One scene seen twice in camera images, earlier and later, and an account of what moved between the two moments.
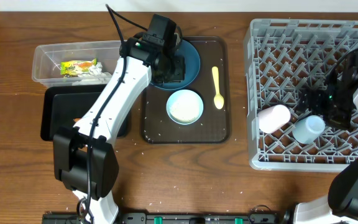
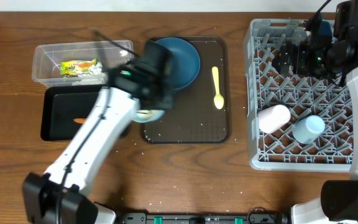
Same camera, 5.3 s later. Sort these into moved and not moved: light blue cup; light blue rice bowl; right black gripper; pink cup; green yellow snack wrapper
Moved: right black gripper; light blue rice bowl
Not moved: pink cup; light blue cup; green yellow snack wrapper
